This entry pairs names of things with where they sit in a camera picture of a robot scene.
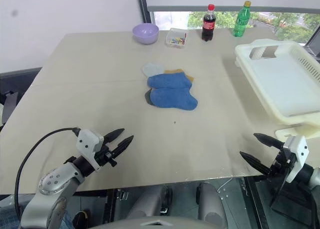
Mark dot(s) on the dark gray cloth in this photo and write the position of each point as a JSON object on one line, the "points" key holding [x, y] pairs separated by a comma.
{"points": [[148, 97]]}

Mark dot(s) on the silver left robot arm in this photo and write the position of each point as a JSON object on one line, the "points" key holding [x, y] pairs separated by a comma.
{"points": [[56, 181]]}

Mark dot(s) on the small clear tray with items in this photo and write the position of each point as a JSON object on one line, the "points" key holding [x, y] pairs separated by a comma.
{"points": [[176, 39]]}

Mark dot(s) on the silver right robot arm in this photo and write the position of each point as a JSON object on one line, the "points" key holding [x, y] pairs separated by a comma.
{"points": [[308, 176]]}

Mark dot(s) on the pale grey-blue sock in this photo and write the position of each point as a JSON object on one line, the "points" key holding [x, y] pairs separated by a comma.
{"points": [[152, 69]]}

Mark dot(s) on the cola bottle with red cap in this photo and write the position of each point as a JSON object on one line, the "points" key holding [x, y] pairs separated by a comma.
{"points": [[208, 26]]}

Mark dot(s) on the dark window frame post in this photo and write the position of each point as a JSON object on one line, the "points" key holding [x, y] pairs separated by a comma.
{"points": [[145, 9]]}

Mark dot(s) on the grey roller window blind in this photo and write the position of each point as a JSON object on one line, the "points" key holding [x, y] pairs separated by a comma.
{"points": [[225, 0]]}

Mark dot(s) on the black object by window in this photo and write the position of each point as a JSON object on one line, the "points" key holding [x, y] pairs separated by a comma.
{"points": [[313, 41]]}

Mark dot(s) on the dark chair beside table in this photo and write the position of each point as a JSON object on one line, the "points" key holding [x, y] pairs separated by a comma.
{"points": [[15, 89]]}

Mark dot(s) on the black angular stand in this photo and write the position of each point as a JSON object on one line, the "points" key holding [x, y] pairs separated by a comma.
{"points": [[287, 201]]}

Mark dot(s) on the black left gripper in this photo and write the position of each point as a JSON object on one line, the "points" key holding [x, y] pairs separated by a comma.
{"points": [[105, 157]]}

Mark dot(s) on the blue sock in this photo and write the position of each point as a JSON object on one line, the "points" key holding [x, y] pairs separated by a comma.
{"points": [[172, 99], [167, 81]]}

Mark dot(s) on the white flat plastic base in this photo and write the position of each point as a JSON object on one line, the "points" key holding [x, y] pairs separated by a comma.
{"points": [[285, 132]]}

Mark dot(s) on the grey rounded robot leg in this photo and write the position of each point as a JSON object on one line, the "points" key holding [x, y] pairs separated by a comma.
{"points": [[211, 204], [150, 201]]}

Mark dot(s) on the mustard yellow sock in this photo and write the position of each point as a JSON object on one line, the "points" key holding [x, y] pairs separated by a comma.
{"points": [[175, 71]]}

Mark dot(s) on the purple plastic bowl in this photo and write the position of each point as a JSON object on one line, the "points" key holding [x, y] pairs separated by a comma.
{"points": [[145, 34]]}

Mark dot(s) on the white plastic basket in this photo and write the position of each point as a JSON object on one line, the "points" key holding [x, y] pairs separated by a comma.
{"points": [[282, 84]]}

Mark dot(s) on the green plastic soda bottle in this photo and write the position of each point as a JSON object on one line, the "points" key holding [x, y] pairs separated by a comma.
{"points": [[241, 21]]}

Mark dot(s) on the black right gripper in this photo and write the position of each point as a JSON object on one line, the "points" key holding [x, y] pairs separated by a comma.
{"points": [[280, 164]]}

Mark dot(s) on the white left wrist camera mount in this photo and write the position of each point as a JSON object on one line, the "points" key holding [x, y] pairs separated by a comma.
{"points": [[87, 141]]}

